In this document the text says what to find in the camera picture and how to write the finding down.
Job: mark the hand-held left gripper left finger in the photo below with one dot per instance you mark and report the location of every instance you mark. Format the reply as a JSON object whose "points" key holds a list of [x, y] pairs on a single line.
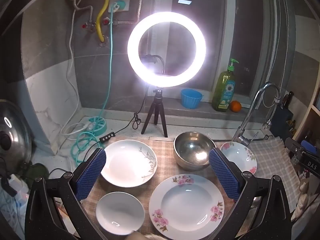
{"points": [[91, 173]]}

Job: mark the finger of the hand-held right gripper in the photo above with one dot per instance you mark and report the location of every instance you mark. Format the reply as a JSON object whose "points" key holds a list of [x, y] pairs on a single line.
{"points": [[310, 146], [293, 146]]}

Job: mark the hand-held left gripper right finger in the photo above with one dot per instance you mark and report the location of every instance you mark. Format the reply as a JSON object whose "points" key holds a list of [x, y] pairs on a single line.
{"points": [[223, 175]]}

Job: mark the small pink floral plate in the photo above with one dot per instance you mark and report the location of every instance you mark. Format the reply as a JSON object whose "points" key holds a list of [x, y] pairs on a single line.
{"points": [[237, 155]]}

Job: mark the white plate with leaf print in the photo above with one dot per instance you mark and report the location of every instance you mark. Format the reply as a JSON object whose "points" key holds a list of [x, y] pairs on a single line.
{"points": [[125, 162]]}

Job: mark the large steel bowl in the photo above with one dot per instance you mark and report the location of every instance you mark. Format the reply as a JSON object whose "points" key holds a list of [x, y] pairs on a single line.
{"points": [[190, 150]]}

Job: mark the large pink floral plate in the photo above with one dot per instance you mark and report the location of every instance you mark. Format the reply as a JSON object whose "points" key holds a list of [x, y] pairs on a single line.
{"points": [[187, 202]]}

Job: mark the plain white bowl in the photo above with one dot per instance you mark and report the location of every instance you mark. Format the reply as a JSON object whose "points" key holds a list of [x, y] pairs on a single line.
{"points": [[120, 212]]}

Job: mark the person's right hand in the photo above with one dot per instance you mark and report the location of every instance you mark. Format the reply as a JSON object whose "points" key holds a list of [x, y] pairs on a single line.
{"points": [[303, 201]]}

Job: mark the wooden shelf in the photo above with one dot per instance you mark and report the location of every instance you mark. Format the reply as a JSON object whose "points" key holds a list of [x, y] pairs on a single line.
{"points": [[313, 120]]}

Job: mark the dark knife block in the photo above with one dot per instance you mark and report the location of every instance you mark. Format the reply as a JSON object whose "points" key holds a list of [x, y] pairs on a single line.
{"points": [[282, 120]]}

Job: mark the round teal power strip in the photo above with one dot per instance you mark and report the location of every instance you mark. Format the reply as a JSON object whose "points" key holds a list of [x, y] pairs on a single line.
{"points": [[98, 126]]}

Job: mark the dark green cloth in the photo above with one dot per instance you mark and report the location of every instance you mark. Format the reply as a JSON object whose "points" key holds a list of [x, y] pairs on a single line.
{"points": [[37, 171]]}

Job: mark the chrome kitchen faucet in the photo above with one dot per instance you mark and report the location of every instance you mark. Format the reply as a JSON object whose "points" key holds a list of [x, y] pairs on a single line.
{"points": [[252, 105]]}

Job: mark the beige checked cloth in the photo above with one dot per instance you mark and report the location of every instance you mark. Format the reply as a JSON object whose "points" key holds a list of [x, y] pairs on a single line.
{"points": [[163, 145]]}

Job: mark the orange fruit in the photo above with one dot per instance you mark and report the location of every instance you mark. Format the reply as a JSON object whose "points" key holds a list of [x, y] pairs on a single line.
{"points": [[235, 106]]}

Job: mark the blue ribbed plastic bowl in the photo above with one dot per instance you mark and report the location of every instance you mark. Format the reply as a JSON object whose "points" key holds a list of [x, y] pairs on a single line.
{"points": [[191, 100]]}

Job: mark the green dish soap bottle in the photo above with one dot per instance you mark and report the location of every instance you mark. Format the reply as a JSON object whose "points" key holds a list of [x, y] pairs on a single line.
{"points": [[223, 92]]}

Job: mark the steel pot lid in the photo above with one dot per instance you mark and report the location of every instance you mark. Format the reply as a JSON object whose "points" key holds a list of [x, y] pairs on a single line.
{"points": [[15, 135]]}

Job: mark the black gooseneck phone holder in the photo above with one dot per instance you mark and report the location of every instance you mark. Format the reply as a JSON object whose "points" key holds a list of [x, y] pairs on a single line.
{"points": [[161, 60]]}

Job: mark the white wall socket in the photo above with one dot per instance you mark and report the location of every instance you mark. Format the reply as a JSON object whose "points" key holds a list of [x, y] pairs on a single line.
{"points": [[124, 3]]}

